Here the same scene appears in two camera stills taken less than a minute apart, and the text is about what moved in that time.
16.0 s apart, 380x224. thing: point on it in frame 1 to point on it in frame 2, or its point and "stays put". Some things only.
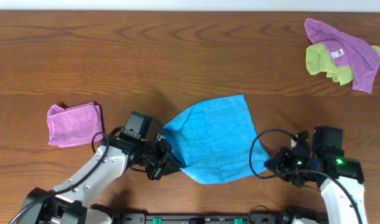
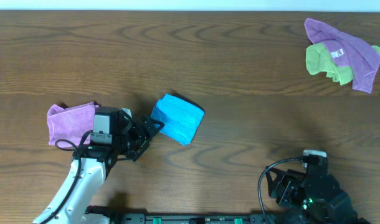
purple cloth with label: [362, 58] stays put
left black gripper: [162, 160] to [145, 133]
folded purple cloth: [74, 126] stays put
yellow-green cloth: [318, 61] stays put
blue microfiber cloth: [216, 140] to [181, 119]
